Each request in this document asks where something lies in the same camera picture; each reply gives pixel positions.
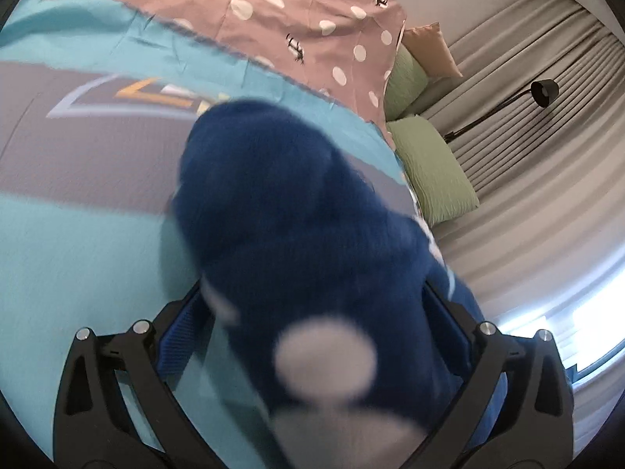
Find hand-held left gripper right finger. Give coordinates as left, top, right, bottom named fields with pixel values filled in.
left=420, top=278, right=574, bottom=469

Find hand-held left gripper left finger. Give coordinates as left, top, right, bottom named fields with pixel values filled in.
left=51, top=283, right=218, bottom=469

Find blue fleece star-print onesie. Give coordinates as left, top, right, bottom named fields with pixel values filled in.
left=171, top=99, right=509, bottom=469

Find teal and grey printed blanket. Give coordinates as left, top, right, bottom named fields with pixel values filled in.
left=0, top=0, right=416, bottom=469

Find bright window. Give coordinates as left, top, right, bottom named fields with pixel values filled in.
left=498, top=274, right=625, bottom=382

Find beige curtains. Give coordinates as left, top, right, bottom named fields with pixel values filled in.
left=415, top=0, right=625, bottom=450

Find large green pillow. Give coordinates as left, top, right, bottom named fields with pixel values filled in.
left=387, top=115, right=480, bottom=228

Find small green pillow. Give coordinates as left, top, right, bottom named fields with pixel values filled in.
left=383, top=46, right=430, bottom=120

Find black floor lamp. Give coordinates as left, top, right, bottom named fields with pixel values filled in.
left=443, top=79, right=560, bottom=145

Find beige pillow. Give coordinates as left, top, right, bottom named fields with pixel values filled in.
left=403, top=22, right=463, bottom=79

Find pink polka dot sheet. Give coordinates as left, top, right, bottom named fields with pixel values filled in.
left=36, top=0, right=408, bottom=125

